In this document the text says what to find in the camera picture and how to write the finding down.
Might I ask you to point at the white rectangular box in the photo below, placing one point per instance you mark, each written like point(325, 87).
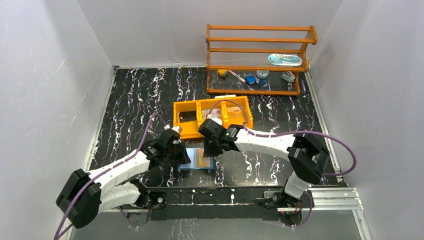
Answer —
point(225, 96)

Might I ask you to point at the silver credit card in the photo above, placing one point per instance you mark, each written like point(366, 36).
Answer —
point(211, 113)

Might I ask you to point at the blue blister pack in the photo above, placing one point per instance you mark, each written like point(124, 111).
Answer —
point(287, 60)

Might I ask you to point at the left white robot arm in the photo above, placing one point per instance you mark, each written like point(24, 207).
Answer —
point(86, 194)

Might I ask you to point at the blue card holder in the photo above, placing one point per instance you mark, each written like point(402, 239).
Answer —
point(193, 153)

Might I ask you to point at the black credit card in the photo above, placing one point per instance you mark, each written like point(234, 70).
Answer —
point(187, 116)

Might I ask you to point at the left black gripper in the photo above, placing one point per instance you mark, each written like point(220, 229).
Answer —
point(180, 156)

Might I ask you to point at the grey tape dispenser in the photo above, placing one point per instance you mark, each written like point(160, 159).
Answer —
point(288, 76)

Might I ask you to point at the yellow three-compartment bin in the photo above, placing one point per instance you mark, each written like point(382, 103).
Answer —
point(190, 129)

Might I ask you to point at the orange wooden shelf rack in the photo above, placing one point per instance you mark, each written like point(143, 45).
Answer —
point(244, 49)

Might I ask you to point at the yellow sponge block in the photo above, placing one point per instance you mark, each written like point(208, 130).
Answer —
point(223, 73)

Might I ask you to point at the white marker pen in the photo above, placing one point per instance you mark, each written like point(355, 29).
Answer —
point(237, 76)

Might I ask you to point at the orange credit card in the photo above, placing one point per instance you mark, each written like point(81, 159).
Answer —
point(202, 161)
point(235, 111)

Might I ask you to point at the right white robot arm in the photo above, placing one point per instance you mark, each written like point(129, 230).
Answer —
point(306, 154)

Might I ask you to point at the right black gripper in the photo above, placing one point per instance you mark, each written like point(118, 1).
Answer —
point(208, 152)

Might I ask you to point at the blue small box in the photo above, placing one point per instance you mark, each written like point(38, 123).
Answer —
point(250, 79)

